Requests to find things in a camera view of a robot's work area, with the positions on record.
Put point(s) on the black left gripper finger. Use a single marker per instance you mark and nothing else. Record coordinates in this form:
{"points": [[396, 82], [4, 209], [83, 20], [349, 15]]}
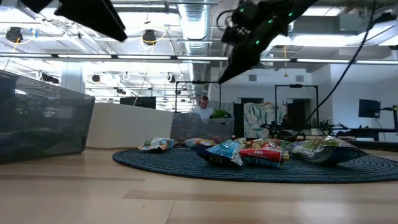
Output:
{"points": [[93, 17], [37, 4]]}

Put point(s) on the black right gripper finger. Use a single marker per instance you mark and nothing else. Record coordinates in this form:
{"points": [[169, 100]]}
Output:
{"points": [[245, 59]]}

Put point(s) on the granola bar orange green wrapper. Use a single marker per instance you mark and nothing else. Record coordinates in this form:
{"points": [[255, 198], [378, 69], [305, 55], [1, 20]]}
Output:
{"points": [[269, 143]]}

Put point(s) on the granola bar brown green wrapper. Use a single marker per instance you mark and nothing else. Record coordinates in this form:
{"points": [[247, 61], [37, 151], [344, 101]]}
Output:
{"points": [[199, 142]]}

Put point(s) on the granola bar blue wrapper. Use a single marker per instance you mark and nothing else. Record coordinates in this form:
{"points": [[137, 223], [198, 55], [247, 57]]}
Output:
{"points": [[224, 152]]}

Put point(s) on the granola bar red wrapper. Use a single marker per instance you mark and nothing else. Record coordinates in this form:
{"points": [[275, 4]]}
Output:
{"points": [[264, 155]]}

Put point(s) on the green snack bag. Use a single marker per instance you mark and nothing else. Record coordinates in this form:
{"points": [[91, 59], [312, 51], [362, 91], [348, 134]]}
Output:
{"points": [[323, 150]]}

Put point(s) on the white light blue snack bar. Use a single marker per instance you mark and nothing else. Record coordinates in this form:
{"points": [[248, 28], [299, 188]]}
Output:
{"points": [[157, 144]]}

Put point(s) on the black ceiling spotlight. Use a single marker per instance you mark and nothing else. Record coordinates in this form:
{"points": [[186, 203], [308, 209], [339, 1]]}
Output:
{"points": [[14, 33], [149, 36]]}

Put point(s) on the green background plant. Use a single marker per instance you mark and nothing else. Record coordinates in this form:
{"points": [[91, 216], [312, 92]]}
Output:
{"points": [[220, 114]]}

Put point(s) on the long ceiling light strip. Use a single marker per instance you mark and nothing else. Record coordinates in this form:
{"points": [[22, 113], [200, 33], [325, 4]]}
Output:
{"points": [[140, 57]]}

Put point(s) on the leaf print fabric screen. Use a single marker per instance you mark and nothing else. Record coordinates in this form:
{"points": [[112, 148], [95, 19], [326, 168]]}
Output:
{"points": [[258, 119]]}

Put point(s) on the person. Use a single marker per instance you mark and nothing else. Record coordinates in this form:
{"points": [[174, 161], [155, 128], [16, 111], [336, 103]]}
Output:
{"points": [[285, 121], [203, 110]]}

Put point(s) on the grey translucent plastic bin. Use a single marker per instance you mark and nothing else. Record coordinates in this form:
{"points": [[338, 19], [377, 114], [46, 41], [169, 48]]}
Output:
{"points": [[46, 124], [192, 127]]}

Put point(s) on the black computer monitor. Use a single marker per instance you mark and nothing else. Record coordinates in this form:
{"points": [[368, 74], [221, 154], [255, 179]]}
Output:
{"points": [[138, 102]]}

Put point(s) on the round dark blue woven mat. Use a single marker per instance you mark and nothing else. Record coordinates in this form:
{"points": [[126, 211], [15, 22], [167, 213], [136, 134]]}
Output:
{"points": [[186, 165]]}

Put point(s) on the black background frame rig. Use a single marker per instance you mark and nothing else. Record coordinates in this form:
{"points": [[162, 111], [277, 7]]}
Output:
{"points": [[199, 82], [295, 86]]}

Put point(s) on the silver ceiling duct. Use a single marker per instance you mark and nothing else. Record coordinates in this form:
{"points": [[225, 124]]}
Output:
{"points": [[194, 25]]}

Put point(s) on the black wall monitor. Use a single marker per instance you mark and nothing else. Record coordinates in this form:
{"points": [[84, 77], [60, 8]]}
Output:
{"points": [[369, 108]]}

